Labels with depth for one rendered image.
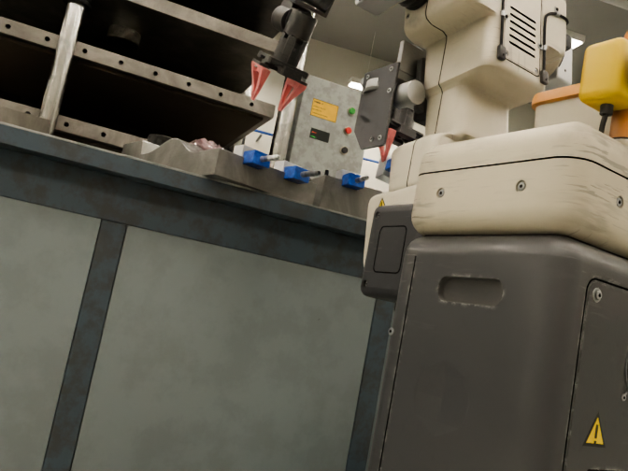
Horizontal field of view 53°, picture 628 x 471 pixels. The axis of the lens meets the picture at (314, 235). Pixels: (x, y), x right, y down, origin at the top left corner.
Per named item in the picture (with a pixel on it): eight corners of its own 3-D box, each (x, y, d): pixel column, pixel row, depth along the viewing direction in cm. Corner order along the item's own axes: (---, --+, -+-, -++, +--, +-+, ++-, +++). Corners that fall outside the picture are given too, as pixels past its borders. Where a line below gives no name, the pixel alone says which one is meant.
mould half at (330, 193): (413, 236, 156) (422, 184, 158) (318, 212, 146) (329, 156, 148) (329, 244, 202) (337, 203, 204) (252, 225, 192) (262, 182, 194)
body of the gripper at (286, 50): (255, 57, 135) (269, 24, 133) (294, 75, 141) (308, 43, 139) (266, 64, 130) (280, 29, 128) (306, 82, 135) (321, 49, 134)
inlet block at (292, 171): (325, 189, 133) (330, 164, 134) (307, 181, 130) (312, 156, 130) (287, 191, 143) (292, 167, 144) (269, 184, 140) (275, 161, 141)
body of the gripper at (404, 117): (376, 133, 160) (381, 107, 163) (408, 149, 164) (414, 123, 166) (389, 123, 155) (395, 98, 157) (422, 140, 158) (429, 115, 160)
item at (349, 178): (376, 192, 143) (379, 168, 143) (356, 186, 141) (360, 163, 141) (350, 197, 155) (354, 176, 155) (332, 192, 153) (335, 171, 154)
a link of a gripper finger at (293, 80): (254, 98, 139) (271, 58, 137) (281, 109, 143) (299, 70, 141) (265, 107, 134) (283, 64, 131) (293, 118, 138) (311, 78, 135)
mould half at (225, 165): (312, 207, 142) (321, 160, 143) (213, 174, 126) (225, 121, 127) (200, 209, 180) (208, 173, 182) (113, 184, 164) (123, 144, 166)
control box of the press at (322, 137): (307, 476, 231) (378, 94, 251) (230, 468, 220) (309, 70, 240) (287, 459, 252) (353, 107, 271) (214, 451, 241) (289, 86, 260)
